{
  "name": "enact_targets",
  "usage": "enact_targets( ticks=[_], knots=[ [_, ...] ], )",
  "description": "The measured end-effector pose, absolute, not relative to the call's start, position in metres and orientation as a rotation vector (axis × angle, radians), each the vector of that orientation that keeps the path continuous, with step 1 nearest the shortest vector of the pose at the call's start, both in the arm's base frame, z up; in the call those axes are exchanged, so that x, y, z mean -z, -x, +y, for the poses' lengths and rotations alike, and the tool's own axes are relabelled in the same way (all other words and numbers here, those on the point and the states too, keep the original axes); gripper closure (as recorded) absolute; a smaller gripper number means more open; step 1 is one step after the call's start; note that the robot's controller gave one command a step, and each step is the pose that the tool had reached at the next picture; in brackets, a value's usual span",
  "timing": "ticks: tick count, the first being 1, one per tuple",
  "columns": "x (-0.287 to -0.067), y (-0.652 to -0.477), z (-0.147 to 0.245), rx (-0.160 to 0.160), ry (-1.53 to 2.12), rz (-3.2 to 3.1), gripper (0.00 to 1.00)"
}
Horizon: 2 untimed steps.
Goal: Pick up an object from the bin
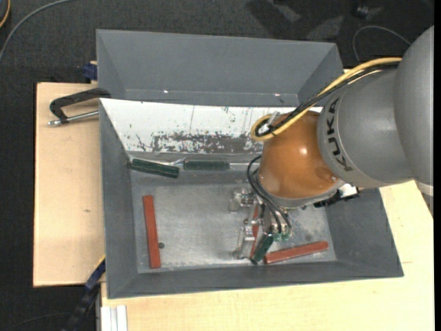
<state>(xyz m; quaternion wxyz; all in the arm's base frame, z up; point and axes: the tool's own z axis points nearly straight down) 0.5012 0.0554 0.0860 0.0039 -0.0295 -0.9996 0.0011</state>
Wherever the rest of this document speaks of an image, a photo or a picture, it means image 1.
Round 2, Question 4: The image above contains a red-brown flat block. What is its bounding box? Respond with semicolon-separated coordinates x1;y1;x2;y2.
250;205;260;248
142;194;162;270
263;240;329;265

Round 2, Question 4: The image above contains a dark green flat block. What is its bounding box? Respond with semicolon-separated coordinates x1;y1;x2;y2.
130;157;181;179
183;160;230;172
250;234;275;266

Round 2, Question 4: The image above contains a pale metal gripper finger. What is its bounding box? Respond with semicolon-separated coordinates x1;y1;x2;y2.
232;225;256;259
228;188;258;213

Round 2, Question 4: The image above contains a grey metal bin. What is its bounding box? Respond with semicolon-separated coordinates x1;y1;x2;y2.
95;28;404;299

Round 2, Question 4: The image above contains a black cylinder on white bracket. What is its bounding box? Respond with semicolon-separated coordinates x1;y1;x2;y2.
312;183;360;209

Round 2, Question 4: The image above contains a pale wood board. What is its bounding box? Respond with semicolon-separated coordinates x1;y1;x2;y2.
33;82;106;288

